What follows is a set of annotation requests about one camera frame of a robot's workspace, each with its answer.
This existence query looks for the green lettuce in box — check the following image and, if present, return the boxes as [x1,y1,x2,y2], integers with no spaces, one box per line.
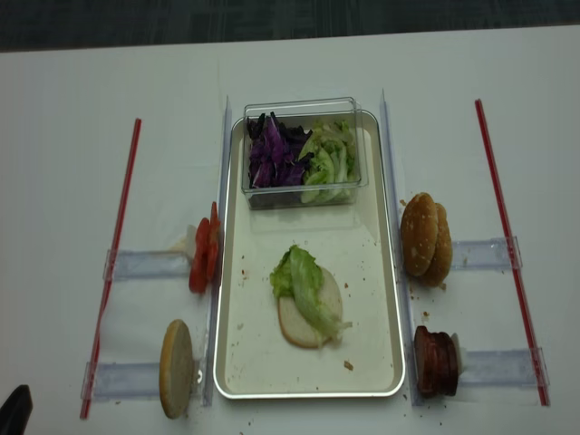
[298,120,356,204]

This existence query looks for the green lettuce leaf on bun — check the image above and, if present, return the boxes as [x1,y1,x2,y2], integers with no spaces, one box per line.
[269,245,353,342]

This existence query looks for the back tomato slice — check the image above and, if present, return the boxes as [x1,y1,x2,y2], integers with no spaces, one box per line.
[206,202,221,281]

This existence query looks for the tomato slice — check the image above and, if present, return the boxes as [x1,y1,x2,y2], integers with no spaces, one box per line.
[188,217,210,294]
[206,202,221,281]

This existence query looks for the front tomato slice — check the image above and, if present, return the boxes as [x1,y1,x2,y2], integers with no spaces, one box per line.
[188,217,210,294]

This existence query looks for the white pusher block tomato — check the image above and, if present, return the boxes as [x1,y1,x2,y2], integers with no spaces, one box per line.
[169,225,197,262]

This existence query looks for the white pusher block meat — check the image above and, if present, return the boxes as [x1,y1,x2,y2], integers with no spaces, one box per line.
[450,333,466,375]

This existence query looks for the purple cabbage leaves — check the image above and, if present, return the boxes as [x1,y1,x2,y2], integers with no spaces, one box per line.
[246,112,313,189]

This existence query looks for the clear plastic salad box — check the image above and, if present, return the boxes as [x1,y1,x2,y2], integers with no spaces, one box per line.
[241,97,367,209]

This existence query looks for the bottom bun slice on tray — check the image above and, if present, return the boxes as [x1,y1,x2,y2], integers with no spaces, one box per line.
[277,267,343,349]

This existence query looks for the cream rectangular metal tray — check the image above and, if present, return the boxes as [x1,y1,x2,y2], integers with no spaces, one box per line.
[214,111,405,399]

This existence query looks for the rear sesame bun top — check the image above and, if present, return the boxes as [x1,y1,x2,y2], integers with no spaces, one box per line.
[422,203,453,287]

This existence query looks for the upright bun half left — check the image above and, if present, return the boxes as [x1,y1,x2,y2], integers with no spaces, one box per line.
[159,319,194,420]

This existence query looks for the left red strip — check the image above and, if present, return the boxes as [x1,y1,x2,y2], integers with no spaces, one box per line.
[80,118,141,421]

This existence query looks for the red strip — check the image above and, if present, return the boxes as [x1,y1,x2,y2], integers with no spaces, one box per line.
[474,99,551,407]
[80,118,141,421]

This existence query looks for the right red strip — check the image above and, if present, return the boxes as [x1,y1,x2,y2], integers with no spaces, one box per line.
[474,99,551,407]

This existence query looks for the upper left clear holder rail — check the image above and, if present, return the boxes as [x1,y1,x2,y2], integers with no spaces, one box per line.
[103,250,190,282]

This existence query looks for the clear holder rail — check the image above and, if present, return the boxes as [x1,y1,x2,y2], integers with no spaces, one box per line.
[459,347,550,388]
[450,237,522,271]
[103,250,190,282]
[81,362,160,401]

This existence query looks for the upper right clear holder rail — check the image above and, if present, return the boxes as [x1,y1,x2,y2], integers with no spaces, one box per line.
[450,237,522,271]

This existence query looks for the lower left clear holder rail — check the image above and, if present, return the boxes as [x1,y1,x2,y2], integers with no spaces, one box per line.
[81,362,160,401]

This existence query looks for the lower right clear holder rail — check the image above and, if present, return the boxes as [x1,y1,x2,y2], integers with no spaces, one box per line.
[459,347,550,388]

